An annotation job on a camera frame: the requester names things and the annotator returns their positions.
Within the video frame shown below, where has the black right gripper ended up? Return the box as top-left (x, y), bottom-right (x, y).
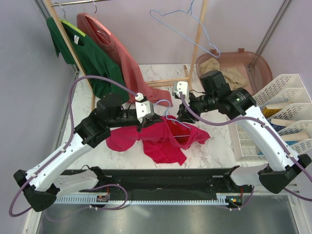
top-left (176, 91), bottom-right (217, 124)

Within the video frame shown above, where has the light blue wire hanger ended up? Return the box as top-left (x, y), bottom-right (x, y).
top-left (149, 0), bottom-right (221, 58)
top-left (153, 99), bottom-right (191, 130)

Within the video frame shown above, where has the magenta t shirt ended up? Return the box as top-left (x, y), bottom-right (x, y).
top-left (106, 117), bottom-right (211, 165)

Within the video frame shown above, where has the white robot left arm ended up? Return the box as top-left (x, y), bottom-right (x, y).
top-left (14, 93), bottom-right (163, 212)

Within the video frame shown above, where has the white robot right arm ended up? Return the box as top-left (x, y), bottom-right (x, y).
top-left (173, 70), bottom-right (312, 194)

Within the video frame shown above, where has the green t shirt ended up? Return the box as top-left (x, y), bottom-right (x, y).
top-left (46, 17), bottom-right (130, 103)

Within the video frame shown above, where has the salmon pink t shirt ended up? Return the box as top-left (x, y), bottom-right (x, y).
top-left (76, 13), bottom-right (172, 107)

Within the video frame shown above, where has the beige crumpled garment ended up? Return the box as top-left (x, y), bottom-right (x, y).
top-left (199, 58), bottom-right (248, 90)

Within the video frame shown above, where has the pink translucent laundry basket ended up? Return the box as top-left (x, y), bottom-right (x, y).
top-left (196, 48), bottom-right (273, 95)

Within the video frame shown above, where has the yellow blue book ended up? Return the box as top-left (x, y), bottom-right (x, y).
top-left (262, 103), bottom-right (290, 118)

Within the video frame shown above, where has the blue cover book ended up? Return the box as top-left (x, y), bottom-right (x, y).
top-left (270, 118), bottom-right (296, 132)

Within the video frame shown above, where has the white plastic file organizer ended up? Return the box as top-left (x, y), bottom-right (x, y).
top-left (229, 74), bottom-right (312, 162)

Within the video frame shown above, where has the light blue book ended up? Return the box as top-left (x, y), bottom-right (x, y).
top-left (281, 132), bottom-right (309, 145)

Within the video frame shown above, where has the wooden clothes rack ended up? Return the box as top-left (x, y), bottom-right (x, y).
top-left (43, 0), bottom-right (209, 113)

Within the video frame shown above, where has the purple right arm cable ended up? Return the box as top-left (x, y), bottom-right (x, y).
top-left (179, 91), bottom-right (312, 213)

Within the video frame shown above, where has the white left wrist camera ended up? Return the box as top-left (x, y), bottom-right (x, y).
top-left (135, 93), bottom-right (154, 123)

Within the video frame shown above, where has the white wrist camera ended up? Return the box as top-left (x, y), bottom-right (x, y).
top-left (172, 81), bottom-right (189, 100)
top-left (135, 93), bottom-right (154, 123)

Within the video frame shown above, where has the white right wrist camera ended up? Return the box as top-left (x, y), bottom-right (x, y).
top-left (172, 81), bottom-right (189, 100)

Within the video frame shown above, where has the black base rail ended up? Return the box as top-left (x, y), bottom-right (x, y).
top-left (59, 168), bottom-right (259, 195)

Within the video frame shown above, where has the white slotted cable duct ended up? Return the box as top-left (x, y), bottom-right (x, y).
top-left (55, 193), bottom-right (246, 204)

